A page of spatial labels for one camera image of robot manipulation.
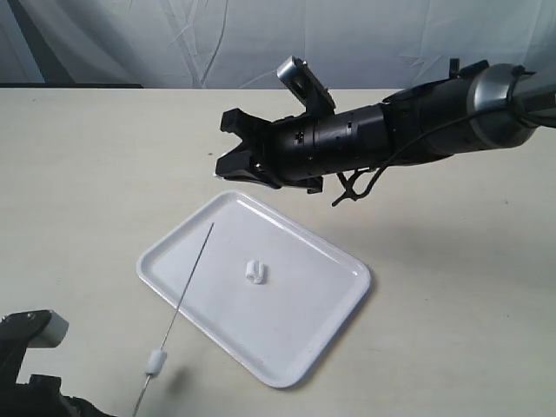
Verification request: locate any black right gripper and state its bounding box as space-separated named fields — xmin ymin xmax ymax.
xmin=215 ymin=109 xmax=324 ymax=194

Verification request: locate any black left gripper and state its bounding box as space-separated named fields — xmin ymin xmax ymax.
xmin=1 ymin=342 xmax=108 ymax=416

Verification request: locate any white foam piece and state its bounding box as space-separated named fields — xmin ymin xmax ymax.
xmin=144 ymin=349 xmax=168 ymax=378
xmin=245 ymin=260 xmax=268 ymax=285

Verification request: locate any thin metal skewer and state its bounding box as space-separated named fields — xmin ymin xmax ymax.
xmin=131 ymin=222 xmax=215 ymax=417

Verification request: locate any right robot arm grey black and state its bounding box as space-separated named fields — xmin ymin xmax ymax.
xmin=215 ymin=56 xmax=555 ymax=201

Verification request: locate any grey backdrop cloth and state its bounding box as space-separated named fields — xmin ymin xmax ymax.
xmin=1 ymin=1 xmax=555 ymax=89

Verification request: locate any white rectangular plastic tray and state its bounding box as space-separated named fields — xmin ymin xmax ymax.
xmin=136 ymin=190 xmax=372 ymax=388

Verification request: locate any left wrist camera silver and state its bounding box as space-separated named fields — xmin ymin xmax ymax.
xmin=1 ymin=310 xmax=69 ymax=348

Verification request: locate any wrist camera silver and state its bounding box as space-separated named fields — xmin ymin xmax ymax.
xmin=1 ymin=310 xmax=69 ymax=348
xmin=276 ymin=56 xmax=335 ymax=117

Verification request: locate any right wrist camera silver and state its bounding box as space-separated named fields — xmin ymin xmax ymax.
xmin=276 ymin=56 xmax=335 ymax=117

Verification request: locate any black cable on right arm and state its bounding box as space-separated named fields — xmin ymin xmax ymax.
xmin=332 ymin=64 xmax=556 ymax=207

